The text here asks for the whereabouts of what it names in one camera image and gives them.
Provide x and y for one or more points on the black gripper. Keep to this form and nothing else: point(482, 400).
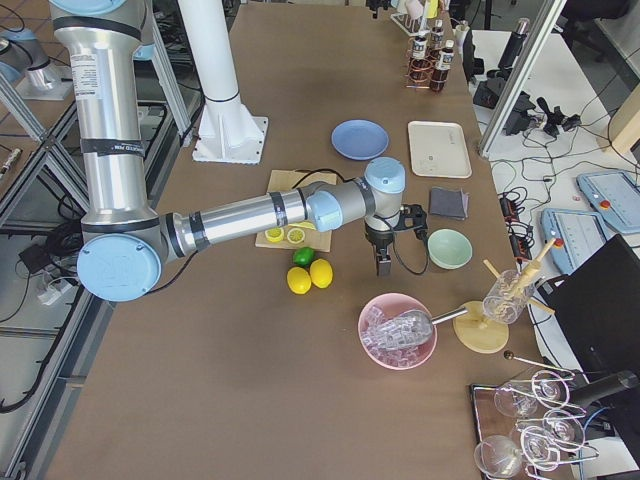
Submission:
point(379, 241)

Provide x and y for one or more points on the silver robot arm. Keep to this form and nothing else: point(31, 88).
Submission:
point(126, 242)

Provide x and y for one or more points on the blue round plate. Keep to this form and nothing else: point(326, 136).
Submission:
point(359, 139)

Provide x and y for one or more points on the yellow lemon near lime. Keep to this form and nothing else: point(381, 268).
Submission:
point(321, 273)

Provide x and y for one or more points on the green bowl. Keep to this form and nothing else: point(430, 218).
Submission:
point(449, 249)

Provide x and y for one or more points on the pink plastic bowl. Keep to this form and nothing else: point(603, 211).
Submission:
point(392, 304)

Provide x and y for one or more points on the metal ice scoop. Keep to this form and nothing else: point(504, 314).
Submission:
point(413, 328)

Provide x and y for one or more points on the green lime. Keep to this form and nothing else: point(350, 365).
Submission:
point(303, 257)

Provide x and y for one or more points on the clear fake ice cubes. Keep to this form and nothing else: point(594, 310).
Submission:
point(372, 340)

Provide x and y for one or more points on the yellow lemon outer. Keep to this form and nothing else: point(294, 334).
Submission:
point(298, 280)

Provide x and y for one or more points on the lemon half slice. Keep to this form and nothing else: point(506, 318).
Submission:
point(275, 235)
point(295, 235)

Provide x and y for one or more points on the grey folded cloth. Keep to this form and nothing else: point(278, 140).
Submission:
point(449, 203)

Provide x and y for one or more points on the wooden cup drying stand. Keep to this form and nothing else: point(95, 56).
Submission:
point(482, 335)

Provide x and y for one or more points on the cream rabbit tray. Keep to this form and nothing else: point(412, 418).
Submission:
point(438, 150)

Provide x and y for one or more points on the wooden cutting board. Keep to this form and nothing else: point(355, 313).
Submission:
point(283, 180)

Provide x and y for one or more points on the clear glass cup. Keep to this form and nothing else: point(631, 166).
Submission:
point(505, 302)

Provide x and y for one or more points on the dark bottle white cap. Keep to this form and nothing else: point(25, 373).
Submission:
point(442, 66)

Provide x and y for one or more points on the blue teach pendant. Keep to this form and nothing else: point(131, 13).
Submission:
point(615, 196)
point(581, 234)

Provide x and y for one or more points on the black laptop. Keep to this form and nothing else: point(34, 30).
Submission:
point(597, 308)

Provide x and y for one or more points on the wine glass rack tray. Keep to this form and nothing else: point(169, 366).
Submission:
point(528, 426)

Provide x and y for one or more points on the copper wire bottle rack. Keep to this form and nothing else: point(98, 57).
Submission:
point(428, 66)

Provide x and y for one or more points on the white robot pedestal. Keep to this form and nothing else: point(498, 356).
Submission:
point(228, 132)

